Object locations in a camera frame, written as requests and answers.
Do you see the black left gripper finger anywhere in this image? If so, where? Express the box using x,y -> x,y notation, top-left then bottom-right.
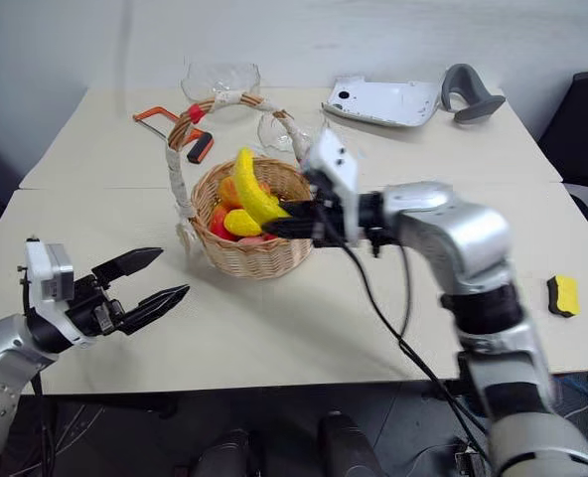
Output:
119,283 -> 192,336
90,245 -> 166,290

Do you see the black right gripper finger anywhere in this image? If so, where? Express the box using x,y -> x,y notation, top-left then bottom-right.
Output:
278,198 -> 326,219
262,217 -> 321,242

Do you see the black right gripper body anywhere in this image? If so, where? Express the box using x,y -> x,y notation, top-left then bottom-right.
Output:
301,168 -> 350,249

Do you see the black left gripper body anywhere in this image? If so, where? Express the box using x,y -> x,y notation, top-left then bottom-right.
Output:
65,271 -> 127,341

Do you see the yellow toy banana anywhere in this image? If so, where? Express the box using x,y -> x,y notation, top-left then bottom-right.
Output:
230,145 -> 292,228

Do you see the yellow toy lemon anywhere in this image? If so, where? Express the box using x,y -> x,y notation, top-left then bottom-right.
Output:
223,209 -> 263,237

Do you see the orange toy peach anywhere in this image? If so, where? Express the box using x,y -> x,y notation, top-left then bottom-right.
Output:
217,175 -> 243,211

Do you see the red toy apple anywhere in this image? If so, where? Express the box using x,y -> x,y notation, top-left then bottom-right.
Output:
209,204 -> 236,240

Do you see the small clear glass bowl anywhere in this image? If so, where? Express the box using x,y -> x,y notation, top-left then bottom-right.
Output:
256,112 -> 296,154

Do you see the orange hacksaw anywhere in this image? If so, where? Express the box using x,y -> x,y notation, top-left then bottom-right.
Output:
132,104 -> 216,165

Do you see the white plastic cover shell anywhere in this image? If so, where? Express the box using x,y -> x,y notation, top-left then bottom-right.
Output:
320,74 -> 442,130

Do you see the large clear glass bowl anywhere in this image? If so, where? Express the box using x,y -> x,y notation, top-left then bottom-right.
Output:
180,60 -> 262,103

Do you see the dark rounded shape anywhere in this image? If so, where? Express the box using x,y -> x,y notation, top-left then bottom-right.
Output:
317,410 -> 375,477
188,428 -> 261,477

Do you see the yellow and black sponge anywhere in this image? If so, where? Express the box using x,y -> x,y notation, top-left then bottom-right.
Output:
546,273 -> 583,318

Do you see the black chair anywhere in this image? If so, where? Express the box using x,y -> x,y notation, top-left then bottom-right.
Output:
536,70 -> 588,226

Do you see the wicker basket with handle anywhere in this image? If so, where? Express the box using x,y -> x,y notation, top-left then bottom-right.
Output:
165,90 -> 320,281

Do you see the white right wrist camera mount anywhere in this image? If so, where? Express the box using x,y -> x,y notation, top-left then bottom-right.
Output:
303,127 -> 363,247

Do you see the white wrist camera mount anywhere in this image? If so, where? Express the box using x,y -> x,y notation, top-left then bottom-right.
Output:
23,238 -> 92,350
303,127 -> 363,247

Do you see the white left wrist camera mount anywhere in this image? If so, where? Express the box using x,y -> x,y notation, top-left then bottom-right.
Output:
23,238 -> 92,350

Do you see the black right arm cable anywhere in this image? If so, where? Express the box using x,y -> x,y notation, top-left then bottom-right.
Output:
313,208 -> 494,463

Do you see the grey curved plastic strap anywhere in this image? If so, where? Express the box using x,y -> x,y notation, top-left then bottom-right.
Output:
441,63 -> 508,123

